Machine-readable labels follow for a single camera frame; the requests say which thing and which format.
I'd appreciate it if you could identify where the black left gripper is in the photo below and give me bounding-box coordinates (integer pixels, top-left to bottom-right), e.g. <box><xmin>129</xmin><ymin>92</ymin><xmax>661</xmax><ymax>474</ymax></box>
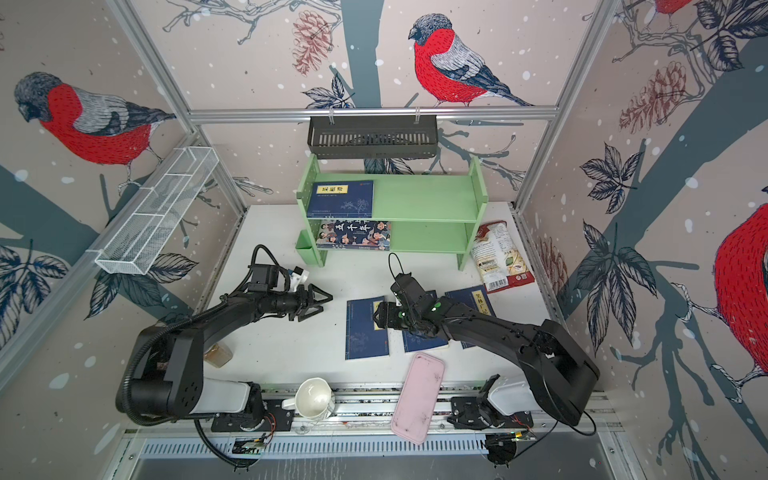
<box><xmin>268</xmin><ymin>283</ymin><xmax>333</xmax><ymax>320</ymax></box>

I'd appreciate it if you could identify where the colourful cartoon cover book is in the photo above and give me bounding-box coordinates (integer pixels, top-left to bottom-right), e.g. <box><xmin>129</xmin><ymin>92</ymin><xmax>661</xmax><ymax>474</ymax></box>
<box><xmin>316</xmin><ymin>220</ymin><xmax>391</xmax><ymax>251</ymax></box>

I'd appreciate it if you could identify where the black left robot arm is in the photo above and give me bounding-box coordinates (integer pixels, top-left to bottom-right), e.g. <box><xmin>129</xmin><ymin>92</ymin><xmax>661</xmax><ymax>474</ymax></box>
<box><xmin>115</xmin><ymin>284</ymin><xmax>333</xmax><ymax>426</ymax></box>

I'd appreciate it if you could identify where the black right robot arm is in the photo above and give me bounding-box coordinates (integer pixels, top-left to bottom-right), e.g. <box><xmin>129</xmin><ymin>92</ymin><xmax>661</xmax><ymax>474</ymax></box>
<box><xmin>373</xmin><ymin>295</ymin><xmax>600</xmax><ymax>427</ymax></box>

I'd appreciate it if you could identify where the pink rectangular tray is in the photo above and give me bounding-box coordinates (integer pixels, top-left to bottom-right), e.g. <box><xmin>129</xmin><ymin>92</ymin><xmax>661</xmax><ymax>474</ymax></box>
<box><xmin>390</xmin><ymin>353</ymin><xmax>445</xmax><ymax>445</ymax></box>

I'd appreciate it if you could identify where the white ceramic mug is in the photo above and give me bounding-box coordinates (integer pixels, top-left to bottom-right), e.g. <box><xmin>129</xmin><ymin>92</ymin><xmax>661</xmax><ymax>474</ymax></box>
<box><xmin>281</xmin><ymin>377</ymin><xmax>335</xmax><ymax>422</ymax></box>

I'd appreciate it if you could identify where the green wooden shelf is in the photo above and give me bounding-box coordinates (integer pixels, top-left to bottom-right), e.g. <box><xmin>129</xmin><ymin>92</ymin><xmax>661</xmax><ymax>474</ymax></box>
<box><xmin>295</xmin><ymin>155</ymin><xmax>489</xmax><ymax>270</ymax></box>

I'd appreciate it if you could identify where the small glass jar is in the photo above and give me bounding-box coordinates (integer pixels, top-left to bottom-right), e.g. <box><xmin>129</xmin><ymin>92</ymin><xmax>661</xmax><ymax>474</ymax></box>
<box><xmin>203</xmin><ymin>342</ymin><xmax>233</xmax><ymax>369</ymax></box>

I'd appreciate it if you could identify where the snack bag red white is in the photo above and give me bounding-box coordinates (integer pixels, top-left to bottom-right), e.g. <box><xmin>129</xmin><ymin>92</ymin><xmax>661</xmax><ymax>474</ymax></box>
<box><xmin>470</xmin><ymin>221</ymin><xmax>535</xmax><ymax>293</ymax></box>

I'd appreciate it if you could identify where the black hanging basket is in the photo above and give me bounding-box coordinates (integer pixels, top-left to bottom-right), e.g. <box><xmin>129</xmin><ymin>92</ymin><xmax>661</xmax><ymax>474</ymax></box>
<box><xmin>307</xmin><ymin>115</ymin><xmax>439</xmax><ymax>159</ymax></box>

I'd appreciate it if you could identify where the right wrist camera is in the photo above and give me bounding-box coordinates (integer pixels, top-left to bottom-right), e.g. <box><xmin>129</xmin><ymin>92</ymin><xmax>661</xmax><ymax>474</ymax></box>
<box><xmin>391</xmin><ymin>273</ymin><xmax>424</xmax><ymax>303</ymax></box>

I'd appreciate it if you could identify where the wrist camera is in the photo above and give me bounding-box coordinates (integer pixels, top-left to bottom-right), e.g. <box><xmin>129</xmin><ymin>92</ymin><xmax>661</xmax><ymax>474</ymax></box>
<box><xmin>245</xmin><ymin>264</ymin><xmax>309</xmax><ymax>293</ymax></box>
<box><xmin>391</xmin><ymin>273</ymin><xmax>424</xmax><ymax>303</ymax></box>

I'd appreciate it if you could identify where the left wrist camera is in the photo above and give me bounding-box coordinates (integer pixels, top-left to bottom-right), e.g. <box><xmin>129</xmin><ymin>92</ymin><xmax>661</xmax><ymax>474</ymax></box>
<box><xmin>245</xmin><ymin>264</ymin><xmax>309</xmax><ymax>293</ymax></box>

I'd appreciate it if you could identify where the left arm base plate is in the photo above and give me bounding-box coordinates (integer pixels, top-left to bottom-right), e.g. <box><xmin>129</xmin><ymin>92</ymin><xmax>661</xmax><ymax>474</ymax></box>
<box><xmin>211</xmin><ymin>399</ymin><xmax>295</xmax><ymax>433</ymax></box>

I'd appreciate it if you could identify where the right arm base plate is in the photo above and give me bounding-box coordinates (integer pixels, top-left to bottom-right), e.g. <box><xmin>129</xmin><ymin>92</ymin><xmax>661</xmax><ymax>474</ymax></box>
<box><xmin>447</xmin><ymin>374</ymin><xmax>534</xmax><ymax>430</ymax></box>

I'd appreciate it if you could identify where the white wire mesh basket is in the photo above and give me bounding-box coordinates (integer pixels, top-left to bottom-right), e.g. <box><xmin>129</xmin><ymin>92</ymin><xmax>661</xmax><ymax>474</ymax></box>
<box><xmin>95</xmin><ymin>146</ymin><xmax>219</xmax><ymax>275</ymax></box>

